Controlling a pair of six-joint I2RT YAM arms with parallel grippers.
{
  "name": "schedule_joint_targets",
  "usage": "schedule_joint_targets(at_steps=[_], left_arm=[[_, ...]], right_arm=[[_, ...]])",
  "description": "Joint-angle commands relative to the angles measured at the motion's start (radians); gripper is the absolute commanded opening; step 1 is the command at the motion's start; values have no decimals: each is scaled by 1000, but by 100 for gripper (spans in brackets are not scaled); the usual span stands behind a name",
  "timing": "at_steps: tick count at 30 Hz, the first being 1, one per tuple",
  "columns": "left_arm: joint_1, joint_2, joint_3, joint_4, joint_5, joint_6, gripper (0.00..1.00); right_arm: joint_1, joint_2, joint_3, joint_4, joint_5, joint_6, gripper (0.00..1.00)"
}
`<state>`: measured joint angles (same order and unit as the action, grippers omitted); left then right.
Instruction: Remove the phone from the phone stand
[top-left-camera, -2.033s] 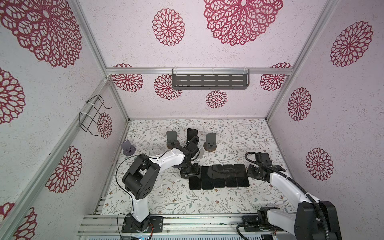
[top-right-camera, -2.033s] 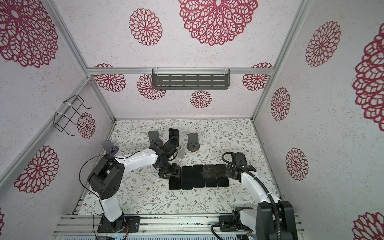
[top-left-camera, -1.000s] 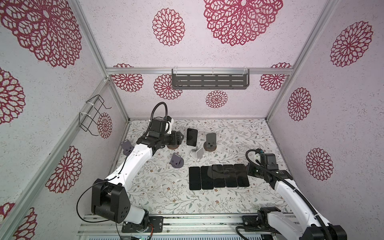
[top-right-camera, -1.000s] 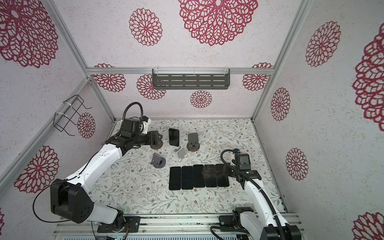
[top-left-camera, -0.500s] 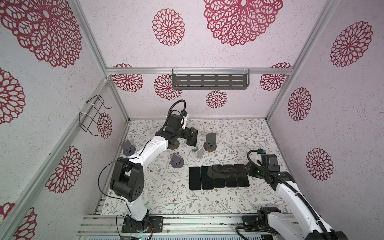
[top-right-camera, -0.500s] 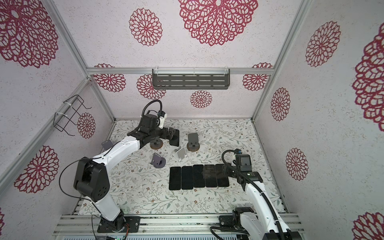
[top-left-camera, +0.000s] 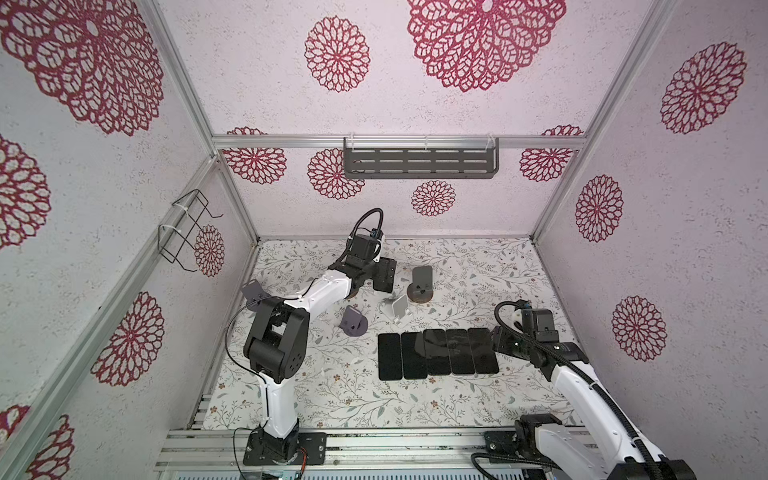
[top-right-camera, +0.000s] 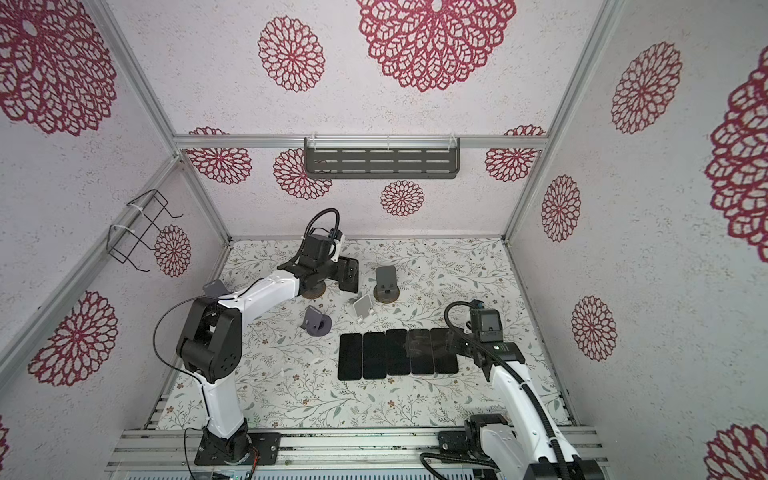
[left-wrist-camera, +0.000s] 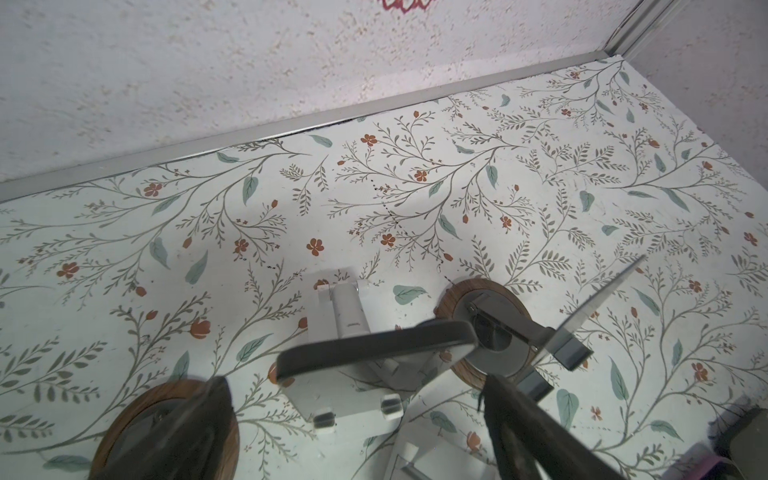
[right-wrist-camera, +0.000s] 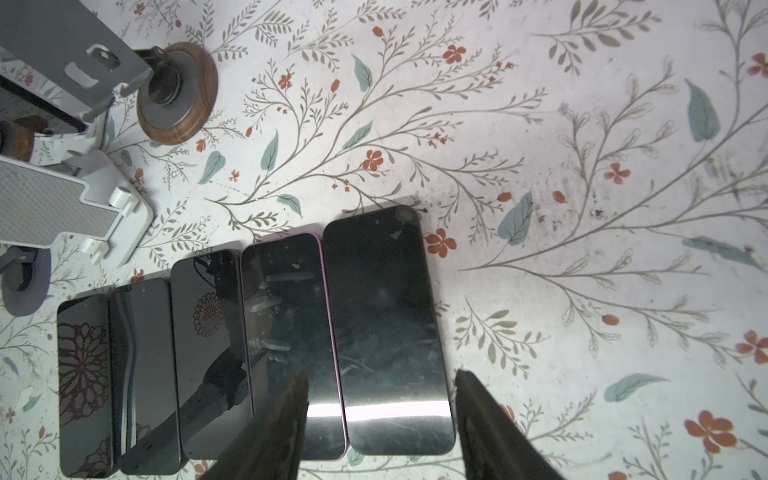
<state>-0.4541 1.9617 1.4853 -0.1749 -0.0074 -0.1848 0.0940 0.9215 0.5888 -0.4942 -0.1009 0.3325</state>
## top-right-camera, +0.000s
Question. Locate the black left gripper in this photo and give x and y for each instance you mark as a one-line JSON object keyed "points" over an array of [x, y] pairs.
{"points": [[352, 267]]}

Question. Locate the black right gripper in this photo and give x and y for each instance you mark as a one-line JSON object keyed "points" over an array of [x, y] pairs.
{"points": [[458, 341]]}

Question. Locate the black smartphone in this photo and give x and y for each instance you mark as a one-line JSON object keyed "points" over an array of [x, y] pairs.
{"points": [[420, 352], [374, 356], [397, 355], [350, 357], [445, 362]]}

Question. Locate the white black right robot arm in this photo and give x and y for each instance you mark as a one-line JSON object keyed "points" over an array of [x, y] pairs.
{"points": [[522, 408]]}

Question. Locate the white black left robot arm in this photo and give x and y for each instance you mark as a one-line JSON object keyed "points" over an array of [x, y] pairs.
{"points": [[211, 342]]}

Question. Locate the grey round stand front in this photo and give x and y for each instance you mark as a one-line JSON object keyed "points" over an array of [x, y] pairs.
{"points": [[315, 323]]}

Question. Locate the grey round phone stand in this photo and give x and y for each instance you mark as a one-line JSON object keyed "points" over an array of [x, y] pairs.
{"points": [[216, 289]]}

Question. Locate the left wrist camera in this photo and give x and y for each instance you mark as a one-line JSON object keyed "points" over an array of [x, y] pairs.
{"points": [[335, 239]]}

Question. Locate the grey slotted wall shelf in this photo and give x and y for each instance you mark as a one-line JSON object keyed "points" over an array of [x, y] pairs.
{"points": [[387, 158]]}

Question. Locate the black wire wall basket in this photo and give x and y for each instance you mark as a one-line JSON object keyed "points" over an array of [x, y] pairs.
{"points": [[124, 239]]}

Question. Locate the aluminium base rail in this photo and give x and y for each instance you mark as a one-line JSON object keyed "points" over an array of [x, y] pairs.
{"points": [[390, 453]]}

